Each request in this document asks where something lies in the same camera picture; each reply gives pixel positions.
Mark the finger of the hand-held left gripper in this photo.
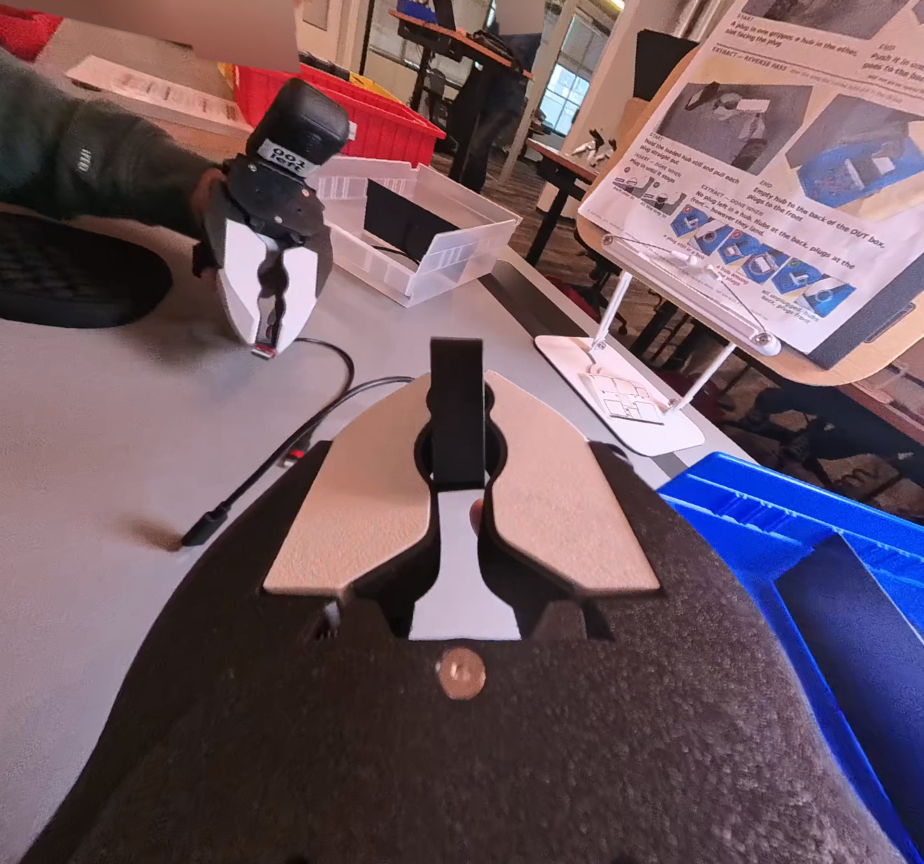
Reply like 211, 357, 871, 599
274, 243, 323, 354
217, 218, 282, 360

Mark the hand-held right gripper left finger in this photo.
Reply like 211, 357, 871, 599
263, 373, 439, 604

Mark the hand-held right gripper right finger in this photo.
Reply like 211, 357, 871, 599
481, 371, 662, 599

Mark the black cable with red end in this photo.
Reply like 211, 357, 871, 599
180, 338, 356, 549

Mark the slim black usb hub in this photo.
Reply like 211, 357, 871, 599
427, 337, 486, 491

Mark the clear plastic bin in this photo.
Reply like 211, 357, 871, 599
310, 155, 522, 309

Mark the blue plastic bin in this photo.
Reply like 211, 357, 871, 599
657, 451, 924, 864

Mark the black forearm pad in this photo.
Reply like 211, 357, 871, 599
0, 214, 174, 329

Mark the person's left forearm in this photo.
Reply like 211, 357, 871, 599
0, 48, 218, 238

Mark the person's left hand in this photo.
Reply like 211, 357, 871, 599
189, 174, 226, 237

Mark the black flat box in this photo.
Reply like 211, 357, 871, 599
364, 181, 443, 267

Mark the red storage bin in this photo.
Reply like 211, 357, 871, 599
234, 63, 447, 161

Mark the white printed paper sheet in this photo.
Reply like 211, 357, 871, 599
65, 55, 245, 134

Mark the wooden top standing desk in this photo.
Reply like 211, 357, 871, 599
390, 8, 535, 157

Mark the light wooden sign board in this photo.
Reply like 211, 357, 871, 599
574, 48, 924, 388

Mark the white paper sign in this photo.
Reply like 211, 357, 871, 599
577, 0, 924, 356

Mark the red tote with handle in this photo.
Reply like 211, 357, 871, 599
0, 5, 64, 62

